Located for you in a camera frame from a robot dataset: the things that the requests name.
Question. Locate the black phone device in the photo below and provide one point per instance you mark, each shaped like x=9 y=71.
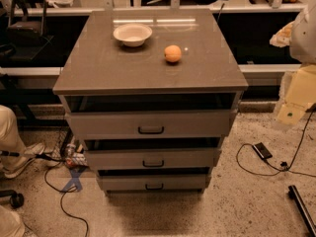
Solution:
x=262 y=151

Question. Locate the orange fruit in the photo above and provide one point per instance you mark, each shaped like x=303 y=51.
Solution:
x=172 y=53

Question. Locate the black bar on floor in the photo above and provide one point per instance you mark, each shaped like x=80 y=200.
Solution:
x=295 y=195

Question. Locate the person leg beige trousers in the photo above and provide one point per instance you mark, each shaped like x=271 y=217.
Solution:
x=10 y=139

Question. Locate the grey drawer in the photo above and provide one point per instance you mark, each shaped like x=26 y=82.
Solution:
x=154 y=183
x=132 y=125
x=152 y=158

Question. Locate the plastic bottle on floor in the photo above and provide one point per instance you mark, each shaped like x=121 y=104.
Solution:
x=69 y=152

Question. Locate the blue tape cross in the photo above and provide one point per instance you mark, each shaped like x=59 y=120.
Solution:
x=74 y=181

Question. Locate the black chair wheel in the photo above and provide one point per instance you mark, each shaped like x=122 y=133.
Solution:
x=15 y=199

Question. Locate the person knee beige trousers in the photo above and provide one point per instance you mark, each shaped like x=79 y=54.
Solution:
x=11 y=223

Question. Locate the grey middle drawer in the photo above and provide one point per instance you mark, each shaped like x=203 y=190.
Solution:
x=152 y=158

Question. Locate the white bowl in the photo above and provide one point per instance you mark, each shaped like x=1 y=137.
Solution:
x=132 y=35

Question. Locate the grey bottom drawer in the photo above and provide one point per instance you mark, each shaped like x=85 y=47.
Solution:
x=154 y=183

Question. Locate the grey drawer cabinet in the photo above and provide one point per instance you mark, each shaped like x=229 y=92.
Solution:
x=102 y=75

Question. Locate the black chair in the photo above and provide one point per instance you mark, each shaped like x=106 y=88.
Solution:
x=26 y=37

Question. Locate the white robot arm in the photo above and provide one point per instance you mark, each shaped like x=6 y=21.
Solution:
x=298 y=89

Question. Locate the grey top drawer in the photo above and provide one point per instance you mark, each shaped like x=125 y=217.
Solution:
x=132 y=125

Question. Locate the white sneaker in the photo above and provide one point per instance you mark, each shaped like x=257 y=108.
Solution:
x=14 y=166

